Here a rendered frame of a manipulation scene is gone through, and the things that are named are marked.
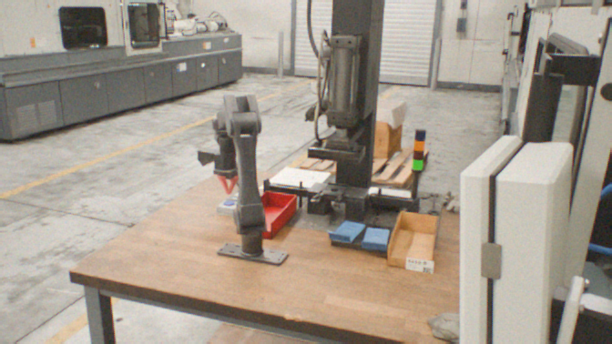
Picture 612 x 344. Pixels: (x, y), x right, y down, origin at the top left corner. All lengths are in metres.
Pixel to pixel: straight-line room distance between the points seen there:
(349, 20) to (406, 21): 9.19
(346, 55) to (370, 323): 0.82
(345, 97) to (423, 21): 9.23
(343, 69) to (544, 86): 1.06
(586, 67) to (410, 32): 10.21
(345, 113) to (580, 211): 1.04
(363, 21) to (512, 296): 1.27
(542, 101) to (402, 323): 0.75
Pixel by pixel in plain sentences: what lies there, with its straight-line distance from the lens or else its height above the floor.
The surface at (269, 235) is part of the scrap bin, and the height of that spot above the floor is 0.92.
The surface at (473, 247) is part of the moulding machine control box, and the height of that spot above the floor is 1.38.
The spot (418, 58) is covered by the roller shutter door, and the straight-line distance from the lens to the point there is 10.88.
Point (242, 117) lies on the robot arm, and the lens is 1.41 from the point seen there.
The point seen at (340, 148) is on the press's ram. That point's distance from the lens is 1.68.
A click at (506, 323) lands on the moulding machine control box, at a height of 1.31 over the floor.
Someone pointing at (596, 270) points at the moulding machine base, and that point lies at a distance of 1.51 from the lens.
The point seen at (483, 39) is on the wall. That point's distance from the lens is 10.79.
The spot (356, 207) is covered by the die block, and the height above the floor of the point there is 0.95.
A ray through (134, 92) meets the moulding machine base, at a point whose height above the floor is 0.30.
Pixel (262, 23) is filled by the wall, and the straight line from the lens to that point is 11.93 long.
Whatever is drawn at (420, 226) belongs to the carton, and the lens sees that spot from 1.67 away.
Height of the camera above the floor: 1.60
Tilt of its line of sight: 19 degrees down
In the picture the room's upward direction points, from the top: 2 degrees clockwise
